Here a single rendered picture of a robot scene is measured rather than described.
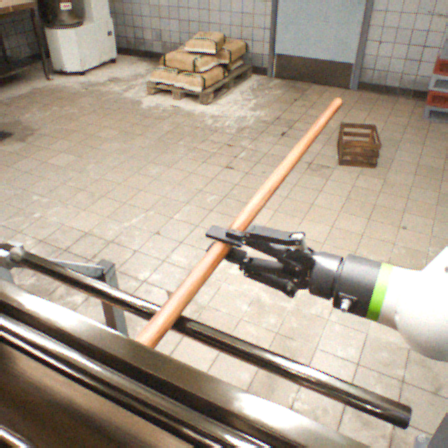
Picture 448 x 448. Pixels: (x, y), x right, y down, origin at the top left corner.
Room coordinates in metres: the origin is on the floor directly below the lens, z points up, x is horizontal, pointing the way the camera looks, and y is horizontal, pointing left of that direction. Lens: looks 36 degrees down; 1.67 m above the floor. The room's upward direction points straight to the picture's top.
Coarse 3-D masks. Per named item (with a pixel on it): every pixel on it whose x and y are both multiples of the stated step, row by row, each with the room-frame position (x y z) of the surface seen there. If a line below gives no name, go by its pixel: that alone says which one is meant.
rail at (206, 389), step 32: (0, 288) 0.25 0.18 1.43; (32, 320) 0.22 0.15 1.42; (64, 320) 0.21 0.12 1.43; (96, 352) 0.19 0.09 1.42; (128, 352) 0.19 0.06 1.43; (160, 352) 0.19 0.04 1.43; (160, 384) 0.17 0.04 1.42; (192, 384) 0.16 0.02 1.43; (224, 384) 0.16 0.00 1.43; (224, 416) 0.14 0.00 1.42; (256, 416) 0.14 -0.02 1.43; (288, 416) 0.14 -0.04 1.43
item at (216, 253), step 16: (336, 112) 1.24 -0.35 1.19; (320, 128) 1.09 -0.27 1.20; (304, 144) 0.98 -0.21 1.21; (288, 160) 0.89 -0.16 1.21; (272, 176) 0.82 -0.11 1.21; (272, 192) 0.77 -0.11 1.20; (256, 208) 0.70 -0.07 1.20; (240, 224) 0.64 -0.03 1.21; (208, 256) 0.55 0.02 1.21; (224, 256) 0.56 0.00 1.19; (192, 272) 0.51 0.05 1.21; (208, 272) 0.51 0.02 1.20; (192, 288) 0.47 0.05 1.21; (176, 304) 0.44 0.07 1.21; (160, 320) 0.41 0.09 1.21; (144, 336) 0.38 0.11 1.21; (160, 336) 0.39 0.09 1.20
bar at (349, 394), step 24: (0, 240) 0.64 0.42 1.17; (0, 264) 0.60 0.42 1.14; (24, 264) 0.58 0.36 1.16; (48, 264) 0.56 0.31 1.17; (72, 264) 0.72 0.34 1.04; (96, 264) 0.82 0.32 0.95; (96, 288) 0.51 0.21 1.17; (120, 312) 0.81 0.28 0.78; (144, 312) 0.46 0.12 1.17; (192, 336) 0.42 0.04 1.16; (216, 336) 0.41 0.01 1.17; (264, 360) 0.37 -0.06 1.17; (288, 360) 0.36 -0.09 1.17; (312, 384) 0.33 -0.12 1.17; (336, 384) 0.33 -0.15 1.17; (360, 408) 0.30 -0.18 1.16; (384, 408) 0.29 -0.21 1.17; (408, 408) 0.29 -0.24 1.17
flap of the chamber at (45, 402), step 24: (0, 360) 0.20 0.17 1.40; (24, 360) 0.20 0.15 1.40; (96, 360) 0.19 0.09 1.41; (0, 384) 0.18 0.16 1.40; (24, 384) 0.18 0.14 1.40; (48, 384) 0.18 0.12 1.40; (72, 384) 0.18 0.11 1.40; (144, 384) 0.17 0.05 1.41; (0, 408) 0.16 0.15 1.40; (24, 408) 0.16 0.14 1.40; (48, 408) 0.16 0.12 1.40; (72, 408) 0.16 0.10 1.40; (96, 408) 0.16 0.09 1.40; (120, 408) 0.16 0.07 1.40; (192, 408) 0.16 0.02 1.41; (24, 432) 0.14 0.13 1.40; (48, 432) 0.14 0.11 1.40; (72, 432) 0.14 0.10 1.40; (96, 432) 0.14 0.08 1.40; (120, 432) 0.14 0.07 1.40; (144, 432) 0.14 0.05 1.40; (240, 432) 0.14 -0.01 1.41
